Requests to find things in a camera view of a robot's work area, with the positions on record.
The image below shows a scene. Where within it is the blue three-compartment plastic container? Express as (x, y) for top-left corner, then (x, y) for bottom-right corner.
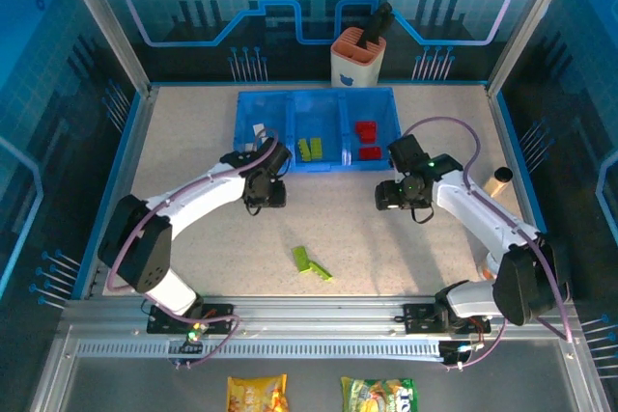
(234, 87), (403, 175)

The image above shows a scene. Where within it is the wooden cylinder with black top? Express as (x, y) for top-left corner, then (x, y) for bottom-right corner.
(484, 166), (515, 199)

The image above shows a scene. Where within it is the white and pink knife holder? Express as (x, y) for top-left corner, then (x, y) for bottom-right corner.
(330, 28), (388, 89)

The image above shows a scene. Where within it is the green snack bag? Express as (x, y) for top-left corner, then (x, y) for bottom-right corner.
(340, 376), (418, 412)

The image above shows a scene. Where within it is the yellow snack bag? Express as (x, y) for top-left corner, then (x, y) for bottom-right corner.
(226, 373), (290, 412)

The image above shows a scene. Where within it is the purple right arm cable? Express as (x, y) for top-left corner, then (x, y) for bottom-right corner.
(400, 115), (575, 372)

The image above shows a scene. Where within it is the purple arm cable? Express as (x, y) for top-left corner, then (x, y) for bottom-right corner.
(400, 115), (575, 372)
(105, 128), (280, 369)

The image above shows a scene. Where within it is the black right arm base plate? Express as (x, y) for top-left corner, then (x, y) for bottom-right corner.
(403, 302), (492, 336)

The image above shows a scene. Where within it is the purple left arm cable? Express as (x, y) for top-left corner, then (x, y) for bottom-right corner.
(105, 128), (280, 369)

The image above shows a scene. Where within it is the aluminium frame rail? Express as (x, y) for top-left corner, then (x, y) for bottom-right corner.
(60, 294), (588, 342)

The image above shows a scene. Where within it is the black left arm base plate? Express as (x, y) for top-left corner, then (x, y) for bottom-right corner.
(146, 303), (235, 336)

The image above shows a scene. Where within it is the slotted grey cable duct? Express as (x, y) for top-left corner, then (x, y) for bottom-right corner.
(75, 340), (444, 361)

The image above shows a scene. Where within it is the black knife handle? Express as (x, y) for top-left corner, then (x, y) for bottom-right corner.
(363, 0), (395, 48)

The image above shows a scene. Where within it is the aluminium frame post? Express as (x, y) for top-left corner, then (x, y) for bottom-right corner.
(53, 0), (156, 97)
(485, 0), (578, 97)

